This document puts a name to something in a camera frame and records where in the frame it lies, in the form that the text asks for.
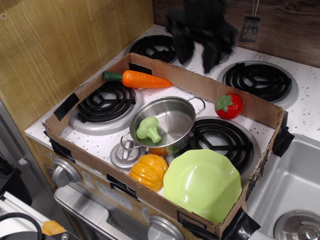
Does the right silver oven knob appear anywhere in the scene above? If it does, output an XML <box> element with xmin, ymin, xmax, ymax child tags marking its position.
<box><xmin>147</xmin><ymin>215</ymin><xmax>185</xmax><ymax>240</ymax></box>

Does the hanging steel spatula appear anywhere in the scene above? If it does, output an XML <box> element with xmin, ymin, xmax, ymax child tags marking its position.
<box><xmin>239</xmin><ymin>0</ymin><xmax>261</xmax><ymax>43</ymax></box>

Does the left silver oven knob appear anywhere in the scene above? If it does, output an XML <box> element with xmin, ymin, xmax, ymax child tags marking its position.
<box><xmin>52</xmin><ymin>158</ymin><xmax>82</xmax><ymax>188</ymax></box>

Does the small steel pot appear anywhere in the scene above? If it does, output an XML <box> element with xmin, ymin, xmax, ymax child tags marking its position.
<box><xmin>120</xmin><ymin>96</ymin><xmax>206</xmax><ymax>156</ymax></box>

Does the black braided cable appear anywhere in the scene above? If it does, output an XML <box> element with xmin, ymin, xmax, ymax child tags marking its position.
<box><xmin>0</xmin><ymin>212</ymin><xmax>44</xmax><ymax>240</ymax></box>

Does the front left black burner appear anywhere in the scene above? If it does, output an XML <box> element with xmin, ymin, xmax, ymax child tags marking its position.
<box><xmin>69</xmin><ymin>81</ymin><xmax>144</xmax><ymax>136</ymax></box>

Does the silver toy sink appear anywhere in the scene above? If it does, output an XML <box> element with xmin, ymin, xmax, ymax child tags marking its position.
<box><xmin>246</xmin><ymin>134</ymin><xmax>320</xmax><ymax>240</ymax></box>

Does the orange toy pumpkin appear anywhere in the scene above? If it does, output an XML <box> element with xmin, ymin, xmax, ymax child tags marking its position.
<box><xmin>129</xmin><ymin>154</ymin><xmax>169</xmax><ymax>192</ymax></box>

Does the silver oven knob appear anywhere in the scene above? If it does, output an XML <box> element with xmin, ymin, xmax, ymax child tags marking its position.
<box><xmin>52</xmin><ymin>158</ymin><xmax>82</xmax><ymax>188</ymax></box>
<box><xmin>147</xmin><ymin>215</ymin><xmax>185</xmax><ymax>240</ymax></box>

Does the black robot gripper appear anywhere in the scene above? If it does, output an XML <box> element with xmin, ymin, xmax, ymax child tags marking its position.
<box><xmin>164</xmin><ymin>8</ymin><xmax>238</xmax><ymax>74</ymax></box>

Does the silver oven door handle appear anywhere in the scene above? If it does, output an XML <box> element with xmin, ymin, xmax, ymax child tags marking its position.
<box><xmin>54</xmin><ymin>185</ymin><xmax>142</xmax><ymax>240</ymax></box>

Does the brown cardboard fence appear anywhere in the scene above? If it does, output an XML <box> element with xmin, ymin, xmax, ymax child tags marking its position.
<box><xmin>44</xmin><ymin>53</ymin><xmax>294</xmax><ymax>240</ymax></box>

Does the silver back stovetop knob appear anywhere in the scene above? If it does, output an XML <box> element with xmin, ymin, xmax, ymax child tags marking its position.
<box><xmin>218</xmin><ymin>52</ymin><xmax>230</xmax><ymax>65</ymax></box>

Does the green plastic plate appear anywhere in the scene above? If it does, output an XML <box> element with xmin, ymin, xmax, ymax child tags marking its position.
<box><xmin>163</xmin><ymin>149</ymin><xmax>242</xmax><ymax>225</ymax></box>

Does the silver stovetop knob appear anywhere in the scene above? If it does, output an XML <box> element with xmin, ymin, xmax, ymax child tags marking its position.
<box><xmin>218</xmin><ymin>52</ymin><xmax>230</xmax><ymax>65</ymax></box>
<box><xmin>110</xmin><ymin>140</ymin><xmax>146</xmax><ymax>171</ymax></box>

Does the orange toy carrot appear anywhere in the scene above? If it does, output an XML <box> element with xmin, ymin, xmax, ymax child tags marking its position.
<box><xmin>103</xmin><ymin>70</ymin><xmax>174</xmax><ymax>89</ymax></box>

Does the orange object bottom left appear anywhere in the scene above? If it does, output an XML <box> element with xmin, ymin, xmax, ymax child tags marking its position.
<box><xmin>41</xmin><ymin>220</ymin><xmax>66</xmax><ymax>236</ymax></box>

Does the green toy broccoli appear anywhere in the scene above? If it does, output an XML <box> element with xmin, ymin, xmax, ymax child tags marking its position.
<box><xmin>136</xmin><ymin>116</ymin><xmax>162</xmax><ymax>144</ymax></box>

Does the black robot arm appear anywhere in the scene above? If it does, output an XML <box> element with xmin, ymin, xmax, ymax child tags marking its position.
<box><xmin>165</xmin><ymin>0</ymin><xmax>238</xmax><ymax>74</ymax></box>

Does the silver sink drain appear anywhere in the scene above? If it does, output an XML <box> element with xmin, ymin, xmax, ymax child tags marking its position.
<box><xmin>273</xmin><ymin>210</ymin><xmax>320</xmax><ymax>240</ymax></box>

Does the red toy tomato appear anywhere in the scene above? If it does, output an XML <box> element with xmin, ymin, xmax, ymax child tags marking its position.
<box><xmin>214</xmin><ymin>93</ymin><xmax>243</xmax><ymax>120</ymax></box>

